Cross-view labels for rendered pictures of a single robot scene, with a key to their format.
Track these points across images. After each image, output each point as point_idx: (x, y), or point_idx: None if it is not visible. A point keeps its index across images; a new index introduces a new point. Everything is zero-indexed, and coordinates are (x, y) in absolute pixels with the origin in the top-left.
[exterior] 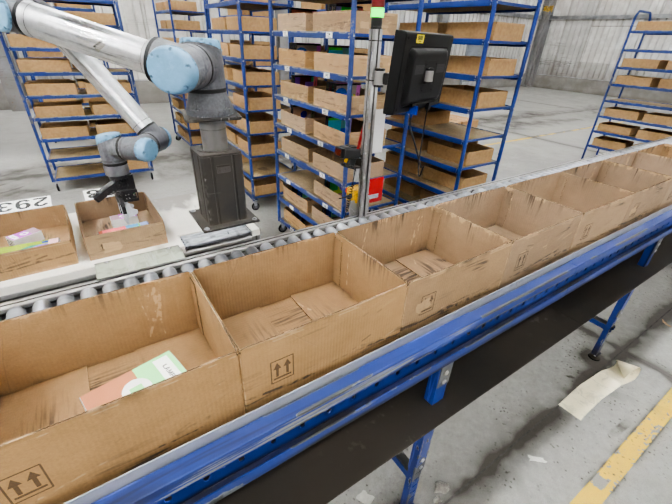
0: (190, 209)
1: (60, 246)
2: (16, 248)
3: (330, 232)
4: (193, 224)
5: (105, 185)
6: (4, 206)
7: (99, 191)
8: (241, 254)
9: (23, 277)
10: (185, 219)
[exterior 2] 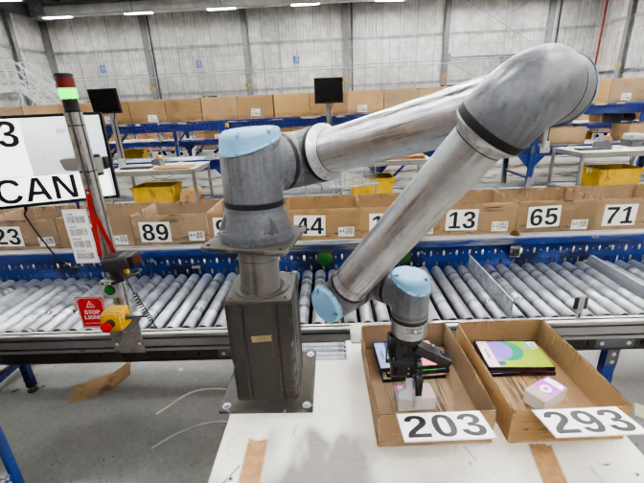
0: (306, 422)
1: (467, 326)
2: (529, 359)
3: (195, 320)
4: (320, 376)
5: (431, 351)
6: (617, 422)
7: (440, 353)
8: (300, 315)
9: None
10: (325, 393)
